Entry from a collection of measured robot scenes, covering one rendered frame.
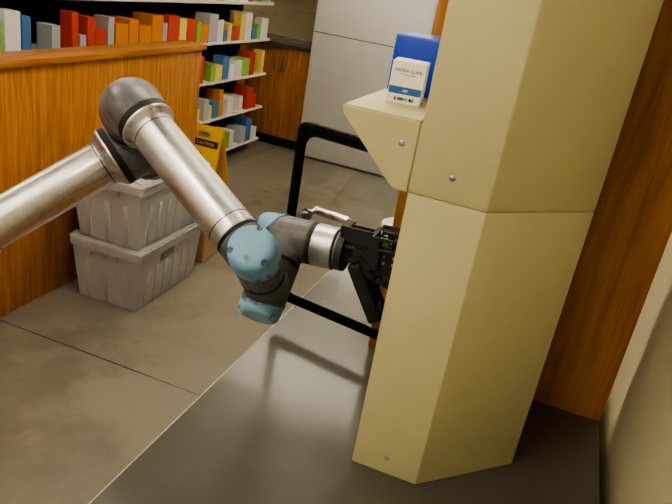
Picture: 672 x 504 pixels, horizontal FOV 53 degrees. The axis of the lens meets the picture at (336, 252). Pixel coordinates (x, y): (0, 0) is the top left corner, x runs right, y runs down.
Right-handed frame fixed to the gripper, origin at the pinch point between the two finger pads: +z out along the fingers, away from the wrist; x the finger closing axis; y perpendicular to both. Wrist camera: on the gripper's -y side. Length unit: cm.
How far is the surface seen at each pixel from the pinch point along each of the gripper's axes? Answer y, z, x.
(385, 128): 26.9, -11.2, -14.2
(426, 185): 20.3, -4.4, -14.2
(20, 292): -105, -208, 116
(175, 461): -27, -33, -29
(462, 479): -29.1, 8.8, -8.8
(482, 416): -17.3, 9.5, -7.2
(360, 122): 27.1, -14.8, -14.2
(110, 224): -72, -177, 141
